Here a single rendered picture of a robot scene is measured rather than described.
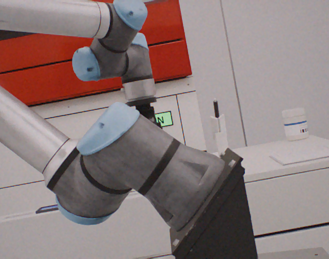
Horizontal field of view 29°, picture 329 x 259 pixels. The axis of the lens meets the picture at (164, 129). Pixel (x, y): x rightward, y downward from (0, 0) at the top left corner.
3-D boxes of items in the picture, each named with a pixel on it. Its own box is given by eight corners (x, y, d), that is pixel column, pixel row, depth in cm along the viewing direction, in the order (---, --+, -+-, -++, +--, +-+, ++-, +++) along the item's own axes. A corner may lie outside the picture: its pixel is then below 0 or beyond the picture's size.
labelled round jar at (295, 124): (284, 140, 206) (279, 111, 205) (306, 136, 206) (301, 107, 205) (289, 142, 199) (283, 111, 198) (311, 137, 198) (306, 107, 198)
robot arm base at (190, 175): (224, 177, 105) (174, 142, 105) (172, 244, 109) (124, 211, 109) (226, 151, 120) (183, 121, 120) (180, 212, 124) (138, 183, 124)
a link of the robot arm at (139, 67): (103, 39, 151) (131, 36, 157) (112, 85, 152) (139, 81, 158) (124, 33, 145) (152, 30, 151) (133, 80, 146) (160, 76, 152)
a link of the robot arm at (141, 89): (153, 77, 148) (118, 84, 148) (156, 97, 148) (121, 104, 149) (154, 78, 156) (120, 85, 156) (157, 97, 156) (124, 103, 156)
